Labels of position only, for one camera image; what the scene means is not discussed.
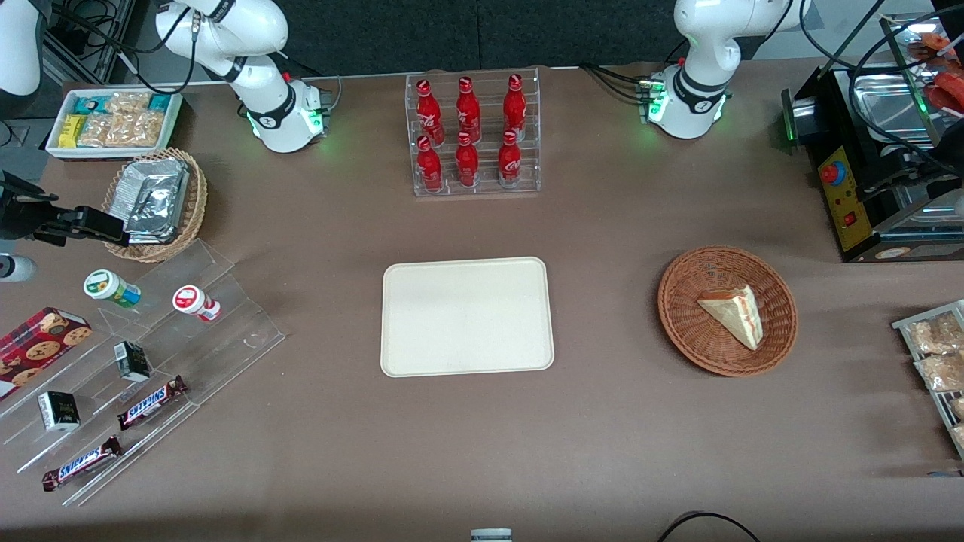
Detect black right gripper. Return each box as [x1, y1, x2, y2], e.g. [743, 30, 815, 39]
[0, 172, 130, 247]

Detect triangle sandwich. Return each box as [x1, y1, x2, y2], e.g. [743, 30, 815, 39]
[697, 284, 764, 352]

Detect small tan wicker basket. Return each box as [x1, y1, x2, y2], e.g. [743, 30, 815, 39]
[102, 148, 209, 263]

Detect large brown wicker basket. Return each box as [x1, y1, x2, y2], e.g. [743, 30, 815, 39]
[657, 245, 799, 377]

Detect cream plastic tray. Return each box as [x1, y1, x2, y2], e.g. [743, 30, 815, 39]
[380, 257, 556, 378]

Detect black hot food display case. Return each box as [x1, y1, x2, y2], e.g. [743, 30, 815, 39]
[781, 11, 964, 264]

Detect silver foil packet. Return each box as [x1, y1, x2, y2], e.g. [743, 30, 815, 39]
[120, 184, 187, 244]
[120, 157, 190, 193]

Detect green lid cup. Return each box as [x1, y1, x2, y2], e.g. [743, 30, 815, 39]
[83, 269, 142, 309]

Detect white rectangular snack bin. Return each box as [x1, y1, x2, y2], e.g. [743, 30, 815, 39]
[45, 87, 185, 161]

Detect clear bag of crackers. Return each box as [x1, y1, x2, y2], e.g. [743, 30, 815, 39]
[78, 92, 165, 149]

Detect red lid cup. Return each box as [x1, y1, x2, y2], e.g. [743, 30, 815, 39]
[172, 285, 222, 324]

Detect red cookie box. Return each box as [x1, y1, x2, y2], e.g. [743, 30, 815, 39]
[0, 306, 93, 400]

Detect small black carton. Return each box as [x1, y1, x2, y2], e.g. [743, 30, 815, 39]
[37, 390, 81, 433]
[113, 340, 152, 383]

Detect clear bag of snacks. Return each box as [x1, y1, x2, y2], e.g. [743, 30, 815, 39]
[914, 352, 964, 394]
[907, 312, 964, 356]

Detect clear acrylic stepped stand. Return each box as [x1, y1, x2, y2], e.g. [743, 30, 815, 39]
[0, 239, 288, 507]

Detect snickers bar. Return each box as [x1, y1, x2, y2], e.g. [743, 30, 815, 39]
[41, 435, 124, 492]
[116, 374, 188, 431]

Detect red cola bottle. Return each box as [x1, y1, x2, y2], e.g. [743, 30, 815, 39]
[416, 79, 446, 145]
[502, 73, 527, 142]
[456, 76, 482, 144]
[416, 135, 444, 193]
[497, 129, 523, 188]
[455, 132, 480, 188]

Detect clear acrylic bottle rack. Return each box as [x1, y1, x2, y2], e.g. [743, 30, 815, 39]
[405, 66, 543, 198]

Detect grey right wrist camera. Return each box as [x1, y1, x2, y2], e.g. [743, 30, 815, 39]
[0, 254, 37, 284]

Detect grey wire snack tray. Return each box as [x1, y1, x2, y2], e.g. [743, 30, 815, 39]
[892, 299, 964, 461]

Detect black left arm base cables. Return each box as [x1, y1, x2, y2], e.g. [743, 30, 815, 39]
[578, 63, 651, 105]

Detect black cable loop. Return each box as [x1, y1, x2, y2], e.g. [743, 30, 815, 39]
[657, 511, 763, 542]

